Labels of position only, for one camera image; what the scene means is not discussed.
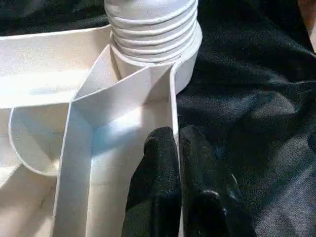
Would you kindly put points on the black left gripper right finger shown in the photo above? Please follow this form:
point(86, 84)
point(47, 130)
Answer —
point(207, 197)

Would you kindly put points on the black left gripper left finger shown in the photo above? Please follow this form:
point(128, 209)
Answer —
point(155, 197)

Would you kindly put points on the white plastic table leg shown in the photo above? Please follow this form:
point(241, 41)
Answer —
point(153, 24)

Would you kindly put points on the black plastic mat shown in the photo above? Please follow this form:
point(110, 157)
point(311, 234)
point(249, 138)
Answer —
point(266, 123)

